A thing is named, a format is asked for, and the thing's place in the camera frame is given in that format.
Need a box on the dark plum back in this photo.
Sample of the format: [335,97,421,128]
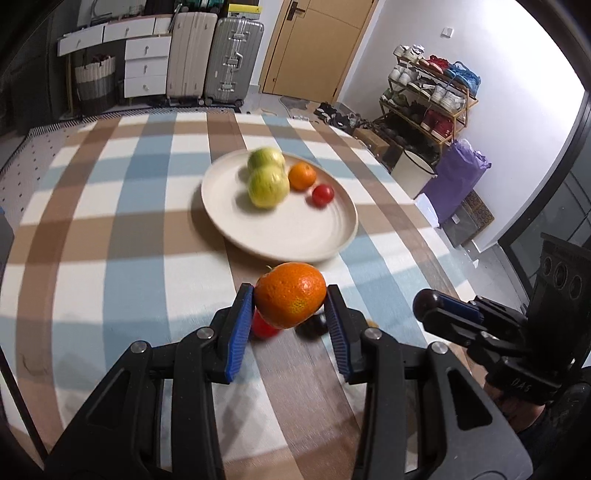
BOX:
[295,313,329,341]

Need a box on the dark plum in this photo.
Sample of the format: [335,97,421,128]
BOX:
[295,313,329,341]
[412,289,439,322]

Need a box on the red tomato back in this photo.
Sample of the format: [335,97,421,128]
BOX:
[250,309,280,340]

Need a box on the red tomato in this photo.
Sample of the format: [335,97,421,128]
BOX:
[311,184,335,208]
[250,309,280,340]

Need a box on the orange tangerine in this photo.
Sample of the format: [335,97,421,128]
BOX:
[253,262,327,329]

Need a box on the red tomato front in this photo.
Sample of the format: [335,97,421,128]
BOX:
[311,184,335,208]

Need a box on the orange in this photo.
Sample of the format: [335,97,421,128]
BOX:
[287,161,317,192]

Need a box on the green guava fruit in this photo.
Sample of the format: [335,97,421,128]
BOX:
[247,165,290,209]

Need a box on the yellow guava fruit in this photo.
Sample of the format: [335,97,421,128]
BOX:
[247,147,286,172]

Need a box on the person's right hand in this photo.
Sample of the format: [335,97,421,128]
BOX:
[484,382,545,432]

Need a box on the white bucket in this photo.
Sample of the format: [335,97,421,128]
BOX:
[391,150,437,199]

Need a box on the purple bag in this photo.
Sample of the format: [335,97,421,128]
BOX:
[422,139,492,224]

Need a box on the cream round plate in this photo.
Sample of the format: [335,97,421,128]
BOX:
[200,150,359,263]

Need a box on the checkered tablecloth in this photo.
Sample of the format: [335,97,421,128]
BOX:
[0,110,477,480]

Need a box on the wooden shoe rack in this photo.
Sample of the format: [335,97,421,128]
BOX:
[377,44,482,164]

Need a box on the dotted floor rug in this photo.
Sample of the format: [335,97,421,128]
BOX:
[1,105,150,230]

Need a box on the wooden door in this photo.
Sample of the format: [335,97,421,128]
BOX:
[259,0,376,102]

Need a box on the silver suitcase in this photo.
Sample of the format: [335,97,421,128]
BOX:
[204,18,264,108]

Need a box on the beige suitcase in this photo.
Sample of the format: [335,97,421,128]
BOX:
[166,12,217,98]

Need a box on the woven laundry basket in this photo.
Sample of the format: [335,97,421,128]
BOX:
[74,55,116,116]

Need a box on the stack of shoe boxes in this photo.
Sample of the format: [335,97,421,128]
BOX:
[228,3,262,21]

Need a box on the white drawer desk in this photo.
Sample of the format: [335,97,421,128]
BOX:
[57,15,172,99]

